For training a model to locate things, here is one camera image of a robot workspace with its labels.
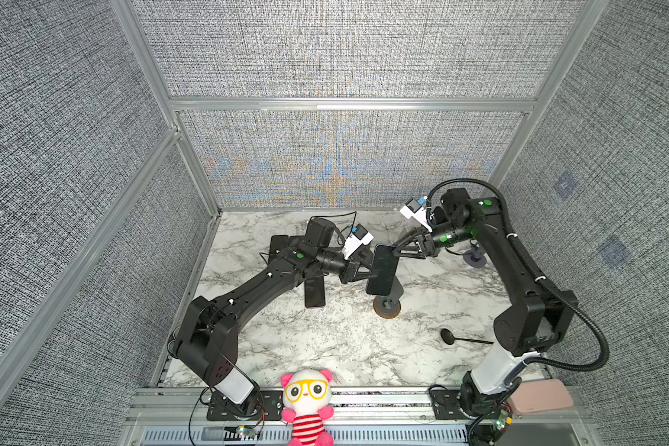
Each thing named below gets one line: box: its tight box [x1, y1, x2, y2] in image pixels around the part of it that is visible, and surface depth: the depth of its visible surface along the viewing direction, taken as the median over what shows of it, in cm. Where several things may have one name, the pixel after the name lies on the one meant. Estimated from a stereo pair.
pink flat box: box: [506, 378, 574, 414], surface depth 75 cm
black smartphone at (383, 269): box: [366, 243, 399, 296], surface depth 73 cm
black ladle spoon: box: [440, 327, 495, 345], surface depth 87 cm
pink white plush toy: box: [280, 368, 335, 446], surface depth 70 cm
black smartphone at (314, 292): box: [304, 275, 326, 308], surface depth 97 cm
